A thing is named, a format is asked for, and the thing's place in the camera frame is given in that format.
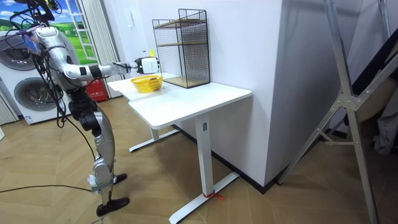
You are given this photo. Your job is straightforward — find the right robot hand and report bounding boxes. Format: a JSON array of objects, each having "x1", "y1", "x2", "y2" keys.
[{"x1": 134, "y1": 49, "x2": 161, "y2": 75}]

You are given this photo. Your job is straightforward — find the yellow plastic basket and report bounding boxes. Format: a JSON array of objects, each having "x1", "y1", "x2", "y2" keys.
[{"x1": 130, "y1": 75, "x2": 164, "y2": 94}]

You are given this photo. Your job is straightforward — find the white desk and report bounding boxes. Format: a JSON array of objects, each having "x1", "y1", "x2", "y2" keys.
[{"x1": 107, "y1": 73, "x2": 253, "y2": 224}]

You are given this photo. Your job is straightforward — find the white pleated curtain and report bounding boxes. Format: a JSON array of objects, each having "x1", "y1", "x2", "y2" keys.
[{"x1": 80, "y1": 0, "x2": 124, "y2": 99}]

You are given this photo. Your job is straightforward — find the red box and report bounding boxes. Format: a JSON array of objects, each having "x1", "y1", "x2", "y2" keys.
[{"x1": 85, "y1": 78, "x2": 109, "y2": 103}]

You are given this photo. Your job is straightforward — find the robot legs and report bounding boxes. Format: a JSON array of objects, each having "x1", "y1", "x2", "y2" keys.
[{"x1": 67, "y1": 88, "x2": 131, "y2": 218}]

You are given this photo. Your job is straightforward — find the robot body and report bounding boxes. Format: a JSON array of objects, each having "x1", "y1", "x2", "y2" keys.
[{"x1": 9, "y1": 0, "x2": 83, "y2": 93}]

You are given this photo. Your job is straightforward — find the white washing machine tower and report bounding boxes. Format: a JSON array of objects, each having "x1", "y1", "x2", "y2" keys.
[{"x1": 0, "y1": 30, "x2": 73, "y2": 126}]

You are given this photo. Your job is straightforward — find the white ribbed panel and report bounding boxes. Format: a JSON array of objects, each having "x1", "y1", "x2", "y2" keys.
[{"x1": 0, "y1": 90, "x2": 19, "y2": 126}]

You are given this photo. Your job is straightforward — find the grey cloth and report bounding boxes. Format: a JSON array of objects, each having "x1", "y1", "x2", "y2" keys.
[{"x1": 374, "y1": 93, "x2": 398, "y2": 156}]

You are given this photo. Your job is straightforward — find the black wire shelf rack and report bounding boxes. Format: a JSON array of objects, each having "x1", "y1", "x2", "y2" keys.
[{"x1": 152, "y1": 8, "x2": 211, "y2": 90}]

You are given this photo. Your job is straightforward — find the landscape wall poster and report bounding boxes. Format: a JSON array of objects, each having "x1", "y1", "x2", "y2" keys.
[{"x1": 0, "y1": 0, "x2": 98, "y2": 66}]

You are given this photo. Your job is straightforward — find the cable bundle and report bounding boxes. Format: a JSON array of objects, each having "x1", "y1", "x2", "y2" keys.
[{"x1": 0, "y1": 27, "x2": 42, "y2": 55}]

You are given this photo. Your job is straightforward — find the red strap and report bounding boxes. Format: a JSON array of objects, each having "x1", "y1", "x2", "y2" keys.
[{"x1": 203, "y1": 190, "x2": 225, "y2": 201}]

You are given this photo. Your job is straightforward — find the black floor cable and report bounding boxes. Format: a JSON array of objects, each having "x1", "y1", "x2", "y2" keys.
[{"x1": 0, "y1": 116, "x2": 97, "y2": 194}]

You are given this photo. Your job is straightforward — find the silver metal frame stand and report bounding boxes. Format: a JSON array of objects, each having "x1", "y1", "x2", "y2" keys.
[{"x1": 275, "y1": 0, "x2": 398, "y2": 224}]

